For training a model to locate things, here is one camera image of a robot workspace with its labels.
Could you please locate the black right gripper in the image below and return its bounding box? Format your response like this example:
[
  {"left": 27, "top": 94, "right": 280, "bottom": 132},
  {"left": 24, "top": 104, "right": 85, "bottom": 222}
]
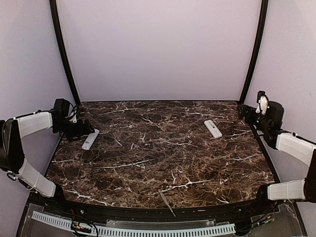
[{"left": 237, "top": 105, "right": 271, "bottom": 132}]

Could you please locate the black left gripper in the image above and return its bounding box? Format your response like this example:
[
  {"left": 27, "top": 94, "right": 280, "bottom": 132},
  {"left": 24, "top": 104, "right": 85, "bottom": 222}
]
[{"left": 53, "top": 118, "right": 94, "bottom": 142}]

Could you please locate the white remote control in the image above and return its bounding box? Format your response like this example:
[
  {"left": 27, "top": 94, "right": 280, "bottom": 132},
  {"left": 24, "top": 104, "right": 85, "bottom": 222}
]
[
  {"left": 81, "top": 129, "right": 100, "bottom": 151},
  {"left": 204, "top": 120, "right": 222, "bottom": 138}
]

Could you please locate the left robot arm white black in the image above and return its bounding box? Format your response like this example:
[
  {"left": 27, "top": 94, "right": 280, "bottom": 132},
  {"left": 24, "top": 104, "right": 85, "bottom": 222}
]
[{"left": 0, "top": 98, "right": 99, "bottom": 215}]

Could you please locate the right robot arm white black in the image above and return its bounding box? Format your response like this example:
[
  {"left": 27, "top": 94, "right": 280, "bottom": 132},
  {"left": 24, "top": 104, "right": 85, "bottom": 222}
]
[{"left": 237, "top": 99, "right": 316, "bottom": 214}]

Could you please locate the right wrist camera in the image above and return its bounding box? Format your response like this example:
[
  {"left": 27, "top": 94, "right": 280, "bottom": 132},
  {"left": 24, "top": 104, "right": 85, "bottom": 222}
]
[{"left": 255, "top": 90, "right": 269, "bottom": 116}]

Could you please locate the black front table rail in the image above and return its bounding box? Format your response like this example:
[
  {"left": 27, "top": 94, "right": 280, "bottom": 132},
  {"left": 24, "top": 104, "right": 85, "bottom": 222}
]
[{"left": 44, "top": 200, "right": 279, "bottom": 223}]

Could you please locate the white slotted cable duct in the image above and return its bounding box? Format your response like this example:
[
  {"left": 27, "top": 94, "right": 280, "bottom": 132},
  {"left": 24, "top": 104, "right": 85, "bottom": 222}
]
[{"left": 31, "top": 211, "right": 236, "bottom": 237}]

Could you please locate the screwdriver with clear handle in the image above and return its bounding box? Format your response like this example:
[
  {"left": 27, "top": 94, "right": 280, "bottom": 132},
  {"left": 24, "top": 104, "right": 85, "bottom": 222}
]
[{"left": 158, "top": 190, "right": 176, "bottom": 217}]

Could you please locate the black right frame post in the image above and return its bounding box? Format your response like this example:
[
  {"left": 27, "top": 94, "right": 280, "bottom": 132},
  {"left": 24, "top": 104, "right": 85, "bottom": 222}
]
[{"left": 239, "top": 0, "right": 269, "bottom": 104}]

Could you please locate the black frame post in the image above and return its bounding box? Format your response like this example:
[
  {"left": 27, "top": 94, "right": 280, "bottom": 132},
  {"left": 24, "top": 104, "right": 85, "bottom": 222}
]
[
  {"left": 239, "top": 0, "right": 269, "bottom": 104},
  {"left": 49, "top": 0, "right": 81, "bottom": 105}
]

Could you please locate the black left frame post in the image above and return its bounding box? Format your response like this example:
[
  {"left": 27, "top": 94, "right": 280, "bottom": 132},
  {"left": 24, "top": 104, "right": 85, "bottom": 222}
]
[{"left": 49, "top": 0, "right": 81, "bottom": 105}]

